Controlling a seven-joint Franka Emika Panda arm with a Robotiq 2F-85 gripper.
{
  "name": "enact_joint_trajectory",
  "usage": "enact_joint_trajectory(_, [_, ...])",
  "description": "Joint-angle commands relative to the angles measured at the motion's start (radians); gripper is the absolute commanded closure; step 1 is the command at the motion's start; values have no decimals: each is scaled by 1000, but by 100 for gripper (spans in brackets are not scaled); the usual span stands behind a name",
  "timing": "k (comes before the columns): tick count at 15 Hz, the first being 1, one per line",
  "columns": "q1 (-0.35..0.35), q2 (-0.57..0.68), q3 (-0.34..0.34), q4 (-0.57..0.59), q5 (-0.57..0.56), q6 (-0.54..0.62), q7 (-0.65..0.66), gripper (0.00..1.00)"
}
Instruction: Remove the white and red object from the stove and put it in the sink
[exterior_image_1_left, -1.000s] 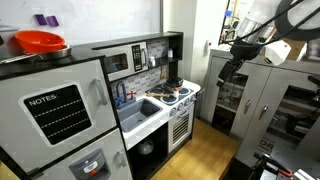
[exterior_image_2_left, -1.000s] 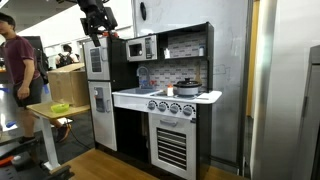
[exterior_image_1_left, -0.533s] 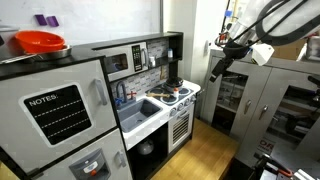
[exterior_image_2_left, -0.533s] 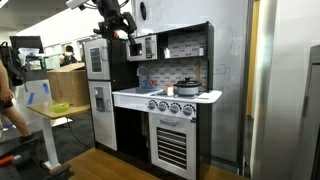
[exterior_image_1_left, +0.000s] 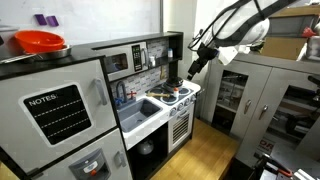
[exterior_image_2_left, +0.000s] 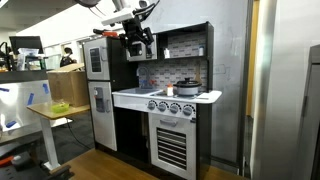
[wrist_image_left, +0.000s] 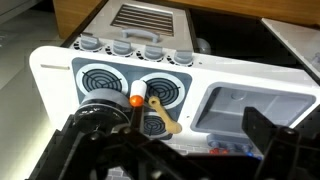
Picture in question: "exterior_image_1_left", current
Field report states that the red object on cabinet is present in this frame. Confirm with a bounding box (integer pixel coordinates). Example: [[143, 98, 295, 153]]
[[301, 26, 317, 39]]

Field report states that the purple block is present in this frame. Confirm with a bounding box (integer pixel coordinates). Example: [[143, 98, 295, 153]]
[[45, 15, 61, 28], [34, 14, 49, 27]]

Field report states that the metal cabinet door handle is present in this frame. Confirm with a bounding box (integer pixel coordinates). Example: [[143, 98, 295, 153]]
[[258, 104, 270, 121], [243, 99, 253, 115]]

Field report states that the blue tap handle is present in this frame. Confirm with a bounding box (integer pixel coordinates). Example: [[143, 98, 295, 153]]
[[113, 96, 124, 107]]

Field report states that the grey toy sink basin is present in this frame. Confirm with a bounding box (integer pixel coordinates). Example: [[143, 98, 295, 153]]
[[117, 98, 164, 134]]

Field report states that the grey toy faucet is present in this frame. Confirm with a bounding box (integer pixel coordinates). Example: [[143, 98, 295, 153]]
[[115, 80, 129, 104]]

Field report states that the wooden toy utensil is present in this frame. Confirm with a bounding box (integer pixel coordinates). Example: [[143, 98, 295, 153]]
[[145, 92, 171, 99]]

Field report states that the white toy oven door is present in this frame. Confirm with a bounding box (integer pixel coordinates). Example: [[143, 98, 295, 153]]
[[167, 105, 195, 154]]

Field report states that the silver toy kettle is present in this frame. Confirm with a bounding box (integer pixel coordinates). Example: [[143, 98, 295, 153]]
[[136, 138, 155, 156]]

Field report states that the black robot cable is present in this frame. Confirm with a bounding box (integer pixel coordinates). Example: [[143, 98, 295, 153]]
[[187, 0, 268, 53]]

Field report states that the toy microwave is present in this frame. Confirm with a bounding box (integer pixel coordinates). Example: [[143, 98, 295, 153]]
[[99, 41, 150, 83]]

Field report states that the dark grey toy stove top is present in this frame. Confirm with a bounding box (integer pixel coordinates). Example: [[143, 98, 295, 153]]
[[146, 80, 196, 107]]

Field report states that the grey storage cabinet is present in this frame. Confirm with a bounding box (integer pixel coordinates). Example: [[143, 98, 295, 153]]
[[199, 53, 320, 169]]

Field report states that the small white cup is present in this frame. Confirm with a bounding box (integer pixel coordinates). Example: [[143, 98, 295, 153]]
[[148, 55, 157, 68]]

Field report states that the black toy pot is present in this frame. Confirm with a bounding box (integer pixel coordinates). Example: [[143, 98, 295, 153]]
[[161, 76, 185, 93]]

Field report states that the grey freezer door with dispenser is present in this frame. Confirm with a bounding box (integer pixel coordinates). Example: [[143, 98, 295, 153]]
[[31, 128, 134, 180]]

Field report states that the toy refrigerator with chalkboard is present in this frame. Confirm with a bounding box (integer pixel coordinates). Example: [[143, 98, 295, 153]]
[[0, 59, 118, 174]]

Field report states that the toy kitchen play set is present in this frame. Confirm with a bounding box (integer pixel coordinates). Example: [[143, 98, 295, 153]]
[[0, 31, 203, 180]]

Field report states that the orange plastic bowl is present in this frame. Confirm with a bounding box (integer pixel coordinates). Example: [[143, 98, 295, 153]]
[[13, 30, 67, 55]]

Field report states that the red tap handle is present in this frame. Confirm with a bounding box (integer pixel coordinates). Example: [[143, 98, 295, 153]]
[[126, 90, 138, 100]]

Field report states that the cardboard box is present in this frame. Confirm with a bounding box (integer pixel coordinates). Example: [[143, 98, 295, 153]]
[[259, 13, 316, 62]]

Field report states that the black and orange tool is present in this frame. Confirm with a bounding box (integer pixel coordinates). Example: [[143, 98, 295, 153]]
[[252, 153, 296, 180]]

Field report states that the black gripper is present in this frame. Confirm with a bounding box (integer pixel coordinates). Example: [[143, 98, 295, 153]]
[[186, 43, 221, 82]]

